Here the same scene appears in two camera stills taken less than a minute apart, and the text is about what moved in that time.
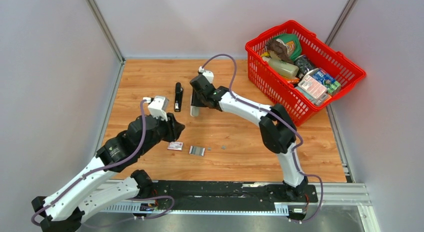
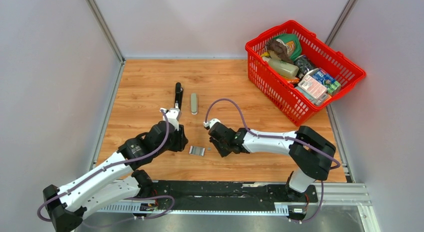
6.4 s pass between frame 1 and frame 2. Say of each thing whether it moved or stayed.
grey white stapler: stayed
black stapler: stayed
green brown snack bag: stayed
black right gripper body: moved
